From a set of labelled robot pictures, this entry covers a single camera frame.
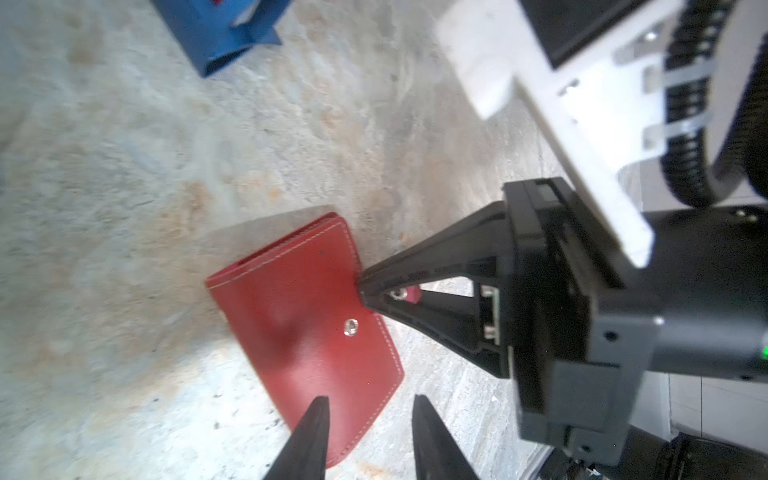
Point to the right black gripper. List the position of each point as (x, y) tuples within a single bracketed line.
[(587, 325)]

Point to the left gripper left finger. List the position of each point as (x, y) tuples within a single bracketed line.
[(304, 455)]

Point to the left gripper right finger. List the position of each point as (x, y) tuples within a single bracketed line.
[(436, 454)]

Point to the red card holder wallet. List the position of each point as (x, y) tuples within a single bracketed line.
[(294, 308)]

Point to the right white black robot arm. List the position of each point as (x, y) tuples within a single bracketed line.
[(684, 457)]

